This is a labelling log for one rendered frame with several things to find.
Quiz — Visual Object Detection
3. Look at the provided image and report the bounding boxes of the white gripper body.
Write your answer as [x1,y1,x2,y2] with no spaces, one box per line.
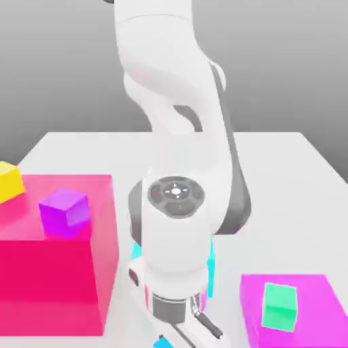
[146,312,232,348]

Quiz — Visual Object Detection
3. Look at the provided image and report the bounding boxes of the small cyan cube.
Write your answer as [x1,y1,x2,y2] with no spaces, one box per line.
[152,334,175,348]

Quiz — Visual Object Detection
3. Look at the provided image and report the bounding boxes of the large cyan box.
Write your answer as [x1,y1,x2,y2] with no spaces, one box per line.
[129,235,216,299]

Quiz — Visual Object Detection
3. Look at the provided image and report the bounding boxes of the small purple cube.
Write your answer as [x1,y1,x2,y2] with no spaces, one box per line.
[38,187,91,241]

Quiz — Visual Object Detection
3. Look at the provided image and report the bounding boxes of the small green cube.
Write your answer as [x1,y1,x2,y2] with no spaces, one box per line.
[261,282,299,333]

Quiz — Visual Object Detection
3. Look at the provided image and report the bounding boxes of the large magenta box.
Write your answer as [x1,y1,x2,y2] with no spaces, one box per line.
[239,273,348,348]

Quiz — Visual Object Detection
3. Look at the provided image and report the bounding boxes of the large pink box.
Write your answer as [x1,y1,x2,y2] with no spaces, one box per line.
[0,174,120,337]

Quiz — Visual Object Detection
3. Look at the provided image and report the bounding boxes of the small yellow cube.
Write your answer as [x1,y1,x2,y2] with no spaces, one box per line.
[0,160,26,205]

